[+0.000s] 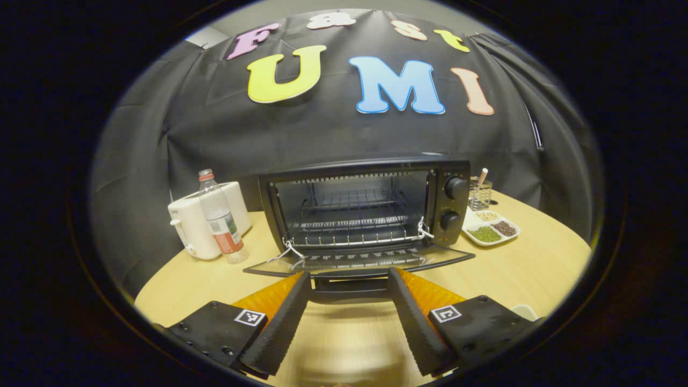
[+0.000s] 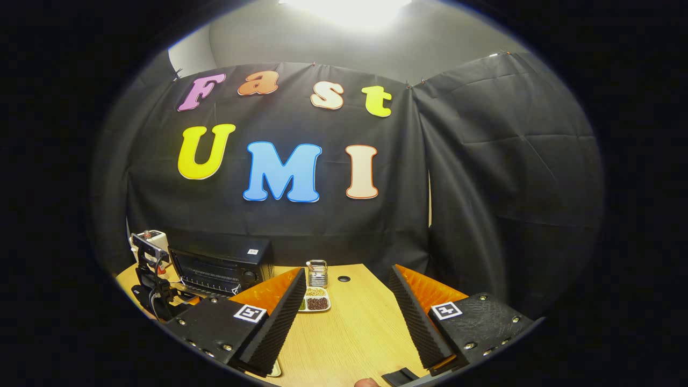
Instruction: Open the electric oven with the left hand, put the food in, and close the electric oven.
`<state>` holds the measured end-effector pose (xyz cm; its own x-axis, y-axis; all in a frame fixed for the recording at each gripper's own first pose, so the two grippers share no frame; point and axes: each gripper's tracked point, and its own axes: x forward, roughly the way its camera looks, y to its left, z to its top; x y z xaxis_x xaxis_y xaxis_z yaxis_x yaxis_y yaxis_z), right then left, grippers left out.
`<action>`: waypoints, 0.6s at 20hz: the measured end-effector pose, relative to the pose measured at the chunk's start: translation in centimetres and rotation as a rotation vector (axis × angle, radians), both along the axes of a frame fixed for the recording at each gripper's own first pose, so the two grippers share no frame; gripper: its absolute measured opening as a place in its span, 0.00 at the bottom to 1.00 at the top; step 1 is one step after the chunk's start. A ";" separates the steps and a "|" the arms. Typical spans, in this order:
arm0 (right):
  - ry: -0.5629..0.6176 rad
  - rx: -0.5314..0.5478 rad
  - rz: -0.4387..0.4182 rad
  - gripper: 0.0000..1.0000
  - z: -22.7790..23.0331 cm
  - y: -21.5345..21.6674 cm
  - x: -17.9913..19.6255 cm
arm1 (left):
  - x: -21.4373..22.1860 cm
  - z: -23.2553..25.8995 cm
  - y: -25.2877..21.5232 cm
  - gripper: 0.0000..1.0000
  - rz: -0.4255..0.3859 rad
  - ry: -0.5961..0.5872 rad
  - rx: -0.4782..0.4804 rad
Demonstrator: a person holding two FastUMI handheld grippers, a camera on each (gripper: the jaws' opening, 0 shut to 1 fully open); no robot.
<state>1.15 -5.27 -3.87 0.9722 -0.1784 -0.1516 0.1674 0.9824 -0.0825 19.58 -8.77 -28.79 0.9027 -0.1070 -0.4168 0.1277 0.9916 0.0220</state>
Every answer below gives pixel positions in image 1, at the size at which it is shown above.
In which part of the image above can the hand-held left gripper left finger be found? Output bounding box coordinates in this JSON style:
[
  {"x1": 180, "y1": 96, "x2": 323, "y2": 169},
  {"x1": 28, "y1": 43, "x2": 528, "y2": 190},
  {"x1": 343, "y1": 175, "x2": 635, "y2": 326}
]
[{"x1": 153, "y1": 270, "x2": 312, "y2": 377}]

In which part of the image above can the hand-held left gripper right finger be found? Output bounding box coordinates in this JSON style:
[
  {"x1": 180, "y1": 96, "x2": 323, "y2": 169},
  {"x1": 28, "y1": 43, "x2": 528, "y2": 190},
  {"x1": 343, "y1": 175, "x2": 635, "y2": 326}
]
[{"x1": 388, "y1": 267, "x2": 543, "y2": 377}]

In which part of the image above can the black electric oven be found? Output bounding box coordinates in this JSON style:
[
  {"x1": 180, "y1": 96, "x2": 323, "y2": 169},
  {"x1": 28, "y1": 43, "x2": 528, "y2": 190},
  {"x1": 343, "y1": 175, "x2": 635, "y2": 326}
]
[{"x1": 243, "y1": 156, "x2": 476, "y2": 304}]

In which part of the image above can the white divided dish with beans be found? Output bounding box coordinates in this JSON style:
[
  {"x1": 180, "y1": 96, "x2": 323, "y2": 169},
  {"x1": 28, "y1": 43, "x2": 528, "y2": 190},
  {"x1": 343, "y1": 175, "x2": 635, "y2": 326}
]
[{"x1": 462, "y1": 209, "x2": 521, "y2": 247}]

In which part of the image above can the clear plastic water bottle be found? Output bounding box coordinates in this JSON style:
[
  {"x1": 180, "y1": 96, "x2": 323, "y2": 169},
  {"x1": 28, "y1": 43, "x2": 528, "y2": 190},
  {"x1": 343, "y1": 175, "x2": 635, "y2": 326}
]
[{"x1": 198, "y1": 169, "x2": 249, "y2": 264}]

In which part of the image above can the white toaster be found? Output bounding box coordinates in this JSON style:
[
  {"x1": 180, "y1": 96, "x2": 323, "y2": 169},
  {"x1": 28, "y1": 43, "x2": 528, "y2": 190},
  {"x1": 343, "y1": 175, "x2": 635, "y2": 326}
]
[{"x1": 168, "y1": 181, "x2": 252, "y2": 261}]

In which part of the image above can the metal mesh holder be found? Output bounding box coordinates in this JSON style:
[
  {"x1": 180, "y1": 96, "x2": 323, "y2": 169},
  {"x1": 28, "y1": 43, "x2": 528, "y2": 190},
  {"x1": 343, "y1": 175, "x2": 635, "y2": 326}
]
[{"x1": 468, "y1": 176, "x2": 493, "y2": 211}]

